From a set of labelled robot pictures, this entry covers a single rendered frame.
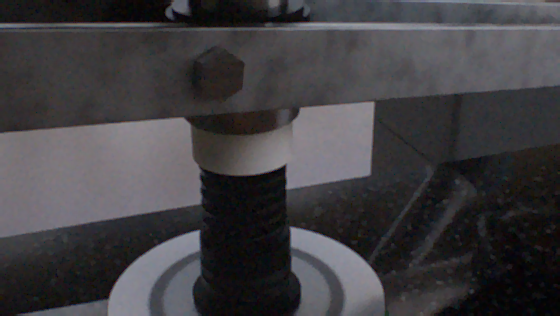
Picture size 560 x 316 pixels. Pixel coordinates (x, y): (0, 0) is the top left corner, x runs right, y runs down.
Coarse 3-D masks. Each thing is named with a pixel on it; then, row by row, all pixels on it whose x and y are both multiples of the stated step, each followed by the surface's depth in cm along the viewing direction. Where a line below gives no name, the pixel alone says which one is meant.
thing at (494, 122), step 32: (448, 96) 158; (480, 96) 156; (512, 96) 159; (544, 96) 163; (384, 128) 190; (416, 128) 173; (448, 128) 160; (480, 128) 160; (512, 128) 163; (544, 128) 167; (384, 160) 193; (416, 160) 176; (448, 160) 162
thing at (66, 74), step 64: (0, 0) 41; (64, 0) 43; (128, 0) 45; (320, 0) 54; (384, 0) 58; (448, 0) 62; (512, 0) 69; (0, 64) 32; (64, 64) 33; (128, 64) 35; (192, 64) 37; (256, 64) 40; (320, 64) 42; (384, 64) 45; (448, 64) 49; (512, 64) 53; (0, 128) 33
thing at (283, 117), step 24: (192, 0) 43; (216, 0) 41; (240, 0) 41; (264, 0) 42; (288, 0) 45; (192, 120) 45; (216, 120) 44; (240, 120) 44; (264, 120) 44; (288, 120) 45
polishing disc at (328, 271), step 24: (192, 240) 61; (312, 240) 61; (144, 264) 58; (168, 264) 58; (192, 264) 58; (312, 264) 58; (336, 264) 58; (360, 264) 58; (120, 288) 55; (144, 288) 55; (168, 288) 55; (192, 288) 55; (312, 288) 55; (336, 288) 55; (360, 288) 55; (120, 312) 52; (144, 312) 52; (168, 312) 52; (192, 312) 52; (312, 312) 52; (336, 312) 52; (360, 312) 52; (384, 312) 52
